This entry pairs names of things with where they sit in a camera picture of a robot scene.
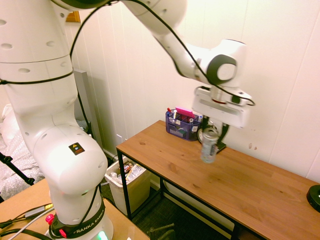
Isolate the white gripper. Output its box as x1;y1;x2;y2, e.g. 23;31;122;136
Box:
191;86;252;149

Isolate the silver drink can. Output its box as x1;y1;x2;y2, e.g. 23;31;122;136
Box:
200;127;219;165

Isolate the white plastic trash bin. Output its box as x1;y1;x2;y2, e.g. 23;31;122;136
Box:
104;156;152;216

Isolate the black twin-bell alarm clock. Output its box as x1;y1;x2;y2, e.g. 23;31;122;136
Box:
196;119;221;146

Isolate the black mobile phone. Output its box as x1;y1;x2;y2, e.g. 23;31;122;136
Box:
215;141;228;153

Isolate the purple mesh desk organizer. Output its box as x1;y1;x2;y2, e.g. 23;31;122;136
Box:
165;107;203;142

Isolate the pink sticky note pad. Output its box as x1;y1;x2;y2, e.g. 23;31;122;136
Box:
174;106;196;120

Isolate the white food package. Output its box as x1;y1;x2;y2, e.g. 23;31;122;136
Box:
124;163;145;182

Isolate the brown snack wrapper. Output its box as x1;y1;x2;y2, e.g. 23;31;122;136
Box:
121;161;135;174

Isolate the black round lamp base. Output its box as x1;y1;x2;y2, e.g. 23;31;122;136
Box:
306;184;320;213

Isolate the grey headboard panel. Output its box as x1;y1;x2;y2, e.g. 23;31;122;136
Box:
72;68;103;146

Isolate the black tripod stand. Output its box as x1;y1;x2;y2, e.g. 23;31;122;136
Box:
0;151;36;186

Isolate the white patterned bedding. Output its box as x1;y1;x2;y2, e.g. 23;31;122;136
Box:
0;103;46;201

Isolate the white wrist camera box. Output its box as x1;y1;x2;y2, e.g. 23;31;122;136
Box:
230;90;253;108

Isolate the wooden desk black metal frame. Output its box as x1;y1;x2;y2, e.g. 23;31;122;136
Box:
116;119;320;240

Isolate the wooden picture frame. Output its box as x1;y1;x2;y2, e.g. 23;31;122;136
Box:
65;10;81;24

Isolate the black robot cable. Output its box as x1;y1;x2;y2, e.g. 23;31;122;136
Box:
0;0;256;226

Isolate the grey cable adapter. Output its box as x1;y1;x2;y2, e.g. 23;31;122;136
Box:
24;203;54;219

